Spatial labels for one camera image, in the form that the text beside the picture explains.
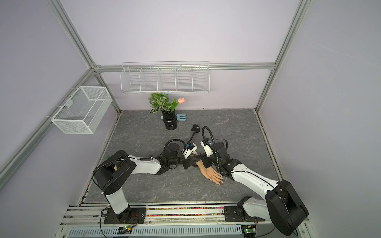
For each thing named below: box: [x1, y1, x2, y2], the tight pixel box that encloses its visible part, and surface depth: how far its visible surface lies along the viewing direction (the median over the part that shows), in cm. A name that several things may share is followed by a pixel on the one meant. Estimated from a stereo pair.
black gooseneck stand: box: [187, 123, 201, 144], surface depth 107 cm
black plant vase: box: [161, 109, 178, 131], surface depth 105 cm
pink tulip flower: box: [177, 98, 187, 104], surface depth 91 cm
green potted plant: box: [148, 92, 179, 114], surface depth 92 cm
